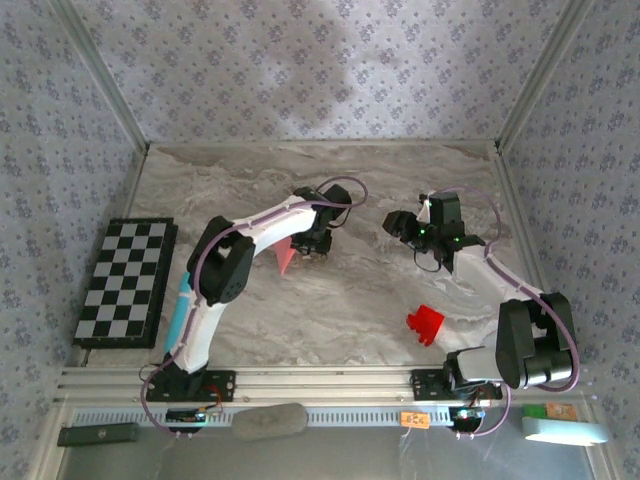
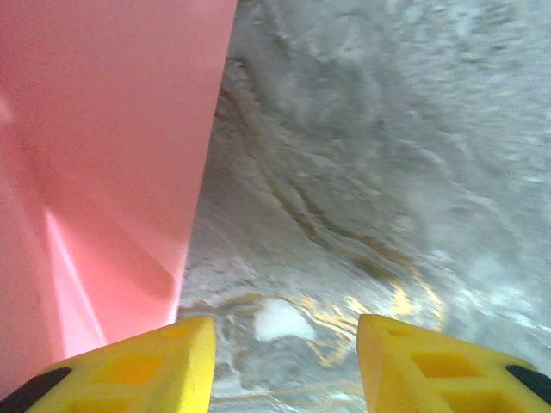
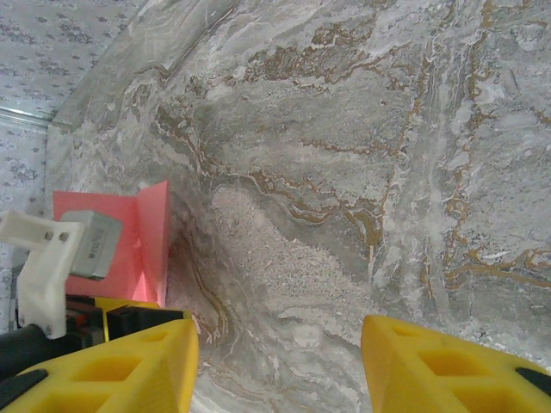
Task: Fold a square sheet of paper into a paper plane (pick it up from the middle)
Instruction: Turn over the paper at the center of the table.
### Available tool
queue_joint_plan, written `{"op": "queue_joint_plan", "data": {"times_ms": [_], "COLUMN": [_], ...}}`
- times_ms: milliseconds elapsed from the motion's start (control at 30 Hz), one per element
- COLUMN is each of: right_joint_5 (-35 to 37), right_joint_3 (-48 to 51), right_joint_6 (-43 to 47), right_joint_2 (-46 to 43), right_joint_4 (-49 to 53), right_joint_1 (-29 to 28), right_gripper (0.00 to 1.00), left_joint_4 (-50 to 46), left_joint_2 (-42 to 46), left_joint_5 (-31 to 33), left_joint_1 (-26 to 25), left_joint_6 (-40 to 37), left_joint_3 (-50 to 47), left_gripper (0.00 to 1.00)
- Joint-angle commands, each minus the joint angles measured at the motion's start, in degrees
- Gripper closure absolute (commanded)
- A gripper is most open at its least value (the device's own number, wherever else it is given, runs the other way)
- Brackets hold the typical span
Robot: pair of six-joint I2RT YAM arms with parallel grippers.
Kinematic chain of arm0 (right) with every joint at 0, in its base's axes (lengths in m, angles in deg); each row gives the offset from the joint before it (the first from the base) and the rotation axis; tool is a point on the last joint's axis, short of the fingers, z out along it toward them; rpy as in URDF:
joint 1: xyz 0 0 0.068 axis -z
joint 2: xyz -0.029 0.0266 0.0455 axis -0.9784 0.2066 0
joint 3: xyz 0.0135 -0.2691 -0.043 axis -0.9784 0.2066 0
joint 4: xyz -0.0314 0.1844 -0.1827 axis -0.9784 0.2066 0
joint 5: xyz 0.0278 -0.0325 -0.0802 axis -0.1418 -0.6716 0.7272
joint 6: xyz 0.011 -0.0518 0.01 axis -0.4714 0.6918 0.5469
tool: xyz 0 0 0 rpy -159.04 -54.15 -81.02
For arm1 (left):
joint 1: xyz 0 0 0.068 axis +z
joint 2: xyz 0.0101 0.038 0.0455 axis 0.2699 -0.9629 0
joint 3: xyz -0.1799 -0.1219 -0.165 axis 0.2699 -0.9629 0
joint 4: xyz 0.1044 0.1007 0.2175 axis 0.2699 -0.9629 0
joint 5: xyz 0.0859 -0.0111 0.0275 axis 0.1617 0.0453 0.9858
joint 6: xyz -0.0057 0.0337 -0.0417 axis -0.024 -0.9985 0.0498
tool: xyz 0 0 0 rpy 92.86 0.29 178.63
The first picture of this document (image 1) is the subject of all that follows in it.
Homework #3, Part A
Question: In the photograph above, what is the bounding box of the black flat bar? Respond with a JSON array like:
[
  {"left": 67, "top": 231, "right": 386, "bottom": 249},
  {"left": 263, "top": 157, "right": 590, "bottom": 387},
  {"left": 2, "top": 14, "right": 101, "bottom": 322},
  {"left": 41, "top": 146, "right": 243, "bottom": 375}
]
[{"left": 56, "top": 422, "right": 141, "bottom": 448}]

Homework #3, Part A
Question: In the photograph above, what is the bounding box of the light blue tube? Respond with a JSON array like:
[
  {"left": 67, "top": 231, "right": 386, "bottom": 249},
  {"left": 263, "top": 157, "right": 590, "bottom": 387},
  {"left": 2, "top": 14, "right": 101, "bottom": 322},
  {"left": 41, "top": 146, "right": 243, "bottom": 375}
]
[{"left": 163, "top": 271, "right": 195, "bottom": 355}]

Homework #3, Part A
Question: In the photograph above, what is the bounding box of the pink cloth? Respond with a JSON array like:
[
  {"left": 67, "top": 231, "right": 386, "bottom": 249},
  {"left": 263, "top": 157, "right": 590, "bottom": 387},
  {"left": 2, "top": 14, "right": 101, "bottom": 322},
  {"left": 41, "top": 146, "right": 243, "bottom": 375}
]
[{"left": 272, "top": 237, "right": 297, "bottom": 277}]

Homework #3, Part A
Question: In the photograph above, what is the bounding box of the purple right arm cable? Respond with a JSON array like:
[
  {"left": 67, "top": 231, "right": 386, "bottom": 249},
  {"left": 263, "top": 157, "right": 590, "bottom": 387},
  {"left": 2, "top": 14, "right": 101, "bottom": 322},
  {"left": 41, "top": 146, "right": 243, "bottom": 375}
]
[{"left": 434, "top": 187, "right": 582, "bottom": 441}]

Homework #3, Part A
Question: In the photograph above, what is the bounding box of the wide aluminium base rail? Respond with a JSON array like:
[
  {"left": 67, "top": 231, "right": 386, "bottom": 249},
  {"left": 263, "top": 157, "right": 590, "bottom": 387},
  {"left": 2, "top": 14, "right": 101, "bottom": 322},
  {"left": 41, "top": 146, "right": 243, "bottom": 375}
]
[{"left": 54, "top": 366, "right": 594, "bottom": 405}]

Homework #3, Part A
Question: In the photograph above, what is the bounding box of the aluminium side rail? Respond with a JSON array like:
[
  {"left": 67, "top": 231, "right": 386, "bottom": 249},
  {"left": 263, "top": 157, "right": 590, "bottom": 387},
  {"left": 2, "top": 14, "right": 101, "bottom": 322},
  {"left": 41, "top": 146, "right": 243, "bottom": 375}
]
[
  {"left": 492, "top": 144, "right": 571, "bottom": 365},
  {"left": 119, "top": 144, "right": 151, "bottom": 221}
]

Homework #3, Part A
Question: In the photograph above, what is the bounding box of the thin aluminium edge strip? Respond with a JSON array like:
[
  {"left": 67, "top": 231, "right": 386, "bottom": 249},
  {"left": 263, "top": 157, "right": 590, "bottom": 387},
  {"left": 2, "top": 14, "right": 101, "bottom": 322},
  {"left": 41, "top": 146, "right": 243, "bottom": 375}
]
[{"left": 147, "top": 139, "right": 501, "bottom": 151}]

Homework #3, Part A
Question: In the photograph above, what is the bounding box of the red toy block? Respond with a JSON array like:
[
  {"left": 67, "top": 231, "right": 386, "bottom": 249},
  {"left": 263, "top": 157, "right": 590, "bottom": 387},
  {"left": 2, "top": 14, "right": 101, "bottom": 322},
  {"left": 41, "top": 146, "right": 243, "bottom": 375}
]
[{"left": 404, "top": 303, "right": 446, "bottom": 347}]

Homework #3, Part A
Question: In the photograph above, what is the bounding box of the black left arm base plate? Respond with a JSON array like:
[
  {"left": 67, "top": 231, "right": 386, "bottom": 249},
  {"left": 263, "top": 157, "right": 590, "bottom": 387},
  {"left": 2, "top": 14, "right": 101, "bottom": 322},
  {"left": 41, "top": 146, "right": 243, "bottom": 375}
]
[{"left": 144, "top": 368, "right": 237, "bottom": 404}]

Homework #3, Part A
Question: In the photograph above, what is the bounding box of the orange paper tag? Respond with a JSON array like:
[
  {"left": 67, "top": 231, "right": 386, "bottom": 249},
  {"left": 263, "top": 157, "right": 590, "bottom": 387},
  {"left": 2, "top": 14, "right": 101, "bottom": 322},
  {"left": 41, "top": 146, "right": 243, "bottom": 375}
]
[{"left": 399, "top": 410, "right": 432, "bottom": 430}]

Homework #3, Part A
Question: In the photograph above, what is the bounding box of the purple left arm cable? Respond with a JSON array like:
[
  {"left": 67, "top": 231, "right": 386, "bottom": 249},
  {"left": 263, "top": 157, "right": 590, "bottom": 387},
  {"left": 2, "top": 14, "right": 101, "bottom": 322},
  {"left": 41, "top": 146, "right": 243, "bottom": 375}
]
[{"left": 139, "top": 177, "right": 370, "bottom": 442}]

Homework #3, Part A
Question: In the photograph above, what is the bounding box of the white oblong case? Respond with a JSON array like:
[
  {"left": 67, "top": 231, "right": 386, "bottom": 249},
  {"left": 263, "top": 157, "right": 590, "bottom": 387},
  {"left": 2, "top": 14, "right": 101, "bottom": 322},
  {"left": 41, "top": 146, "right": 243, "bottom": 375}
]
[{"left": 521, "top": 416, "right": 610, "bottom": 447}]

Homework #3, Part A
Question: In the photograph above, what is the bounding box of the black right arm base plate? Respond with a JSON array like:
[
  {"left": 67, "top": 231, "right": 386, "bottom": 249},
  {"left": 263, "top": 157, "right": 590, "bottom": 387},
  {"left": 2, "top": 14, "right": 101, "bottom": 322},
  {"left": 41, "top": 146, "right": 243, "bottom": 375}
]
[{"left": 409, "top": 368, "right": 504, "bottom": 401}]

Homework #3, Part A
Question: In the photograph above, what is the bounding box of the slotted grey cable duct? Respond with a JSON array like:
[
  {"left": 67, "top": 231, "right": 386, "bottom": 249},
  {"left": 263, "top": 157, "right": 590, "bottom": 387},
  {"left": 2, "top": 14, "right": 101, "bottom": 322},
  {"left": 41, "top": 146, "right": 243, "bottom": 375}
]
[{"left": 72, "top": 405, "right": 456, "bottom": 429}]

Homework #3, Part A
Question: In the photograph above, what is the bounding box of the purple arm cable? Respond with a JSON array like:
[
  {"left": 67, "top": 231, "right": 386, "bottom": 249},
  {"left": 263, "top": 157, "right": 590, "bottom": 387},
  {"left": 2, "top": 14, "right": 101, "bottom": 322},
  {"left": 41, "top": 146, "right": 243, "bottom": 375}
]
[
  {"left": 139, "top": 177, "right": 370, "bottom": 442},
  {"left": 434, "top": 187, "right": 582, "bottom": 441}
]

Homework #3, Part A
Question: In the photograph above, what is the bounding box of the black and white checkerboard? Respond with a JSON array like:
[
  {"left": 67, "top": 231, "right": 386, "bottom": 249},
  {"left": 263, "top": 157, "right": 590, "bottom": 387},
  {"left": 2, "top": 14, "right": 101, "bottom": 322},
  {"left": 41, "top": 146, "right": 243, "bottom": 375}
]
[{"left": 73, "top": 217, "right": 180, "bottom": 350}]

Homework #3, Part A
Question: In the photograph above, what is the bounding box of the grey foam pad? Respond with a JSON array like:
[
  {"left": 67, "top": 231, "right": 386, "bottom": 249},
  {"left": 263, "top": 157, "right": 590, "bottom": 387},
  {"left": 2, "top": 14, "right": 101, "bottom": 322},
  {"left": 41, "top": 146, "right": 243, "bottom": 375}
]
[{"left": 230, "top": 402, "right": 310, "bottom": 442}]

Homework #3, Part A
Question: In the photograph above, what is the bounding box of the aluminium frame post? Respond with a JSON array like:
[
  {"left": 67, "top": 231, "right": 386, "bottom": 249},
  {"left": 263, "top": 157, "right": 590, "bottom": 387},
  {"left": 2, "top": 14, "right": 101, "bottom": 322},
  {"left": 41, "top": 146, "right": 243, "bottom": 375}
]
[
  {"left": 47, "top": 0, "right": 151, "bottom": 154},
  {"left": 494, "top": 0, "right": 599, "bottom": 154}
]

